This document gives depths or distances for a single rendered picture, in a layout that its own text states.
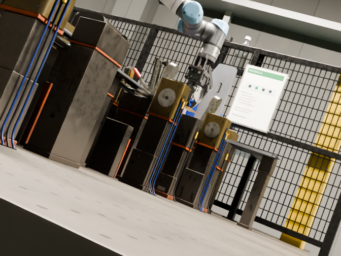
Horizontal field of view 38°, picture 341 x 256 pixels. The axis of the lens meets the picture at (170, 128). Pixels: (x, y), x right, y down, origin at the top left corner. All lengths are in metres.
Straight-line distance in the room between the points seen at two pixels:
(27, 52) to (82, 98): 0.24
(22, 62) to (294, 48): 3.81
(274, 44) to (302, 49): 0.24
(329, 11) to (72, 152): 3.80
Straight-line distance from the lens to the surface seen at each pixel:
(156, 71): 2.07
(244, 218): 1.96
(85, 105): 1.17
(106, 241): 0.31
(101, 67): 1.18
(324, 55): 4.58
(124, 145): 1.61
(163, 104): 1.52
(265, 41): 4.66
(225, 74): 2.27
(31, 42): 0.97
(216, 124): 1.82
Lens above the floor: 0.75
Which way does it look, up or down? 6 degrees up
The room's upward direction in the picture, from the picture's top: 22 degrees clockwise
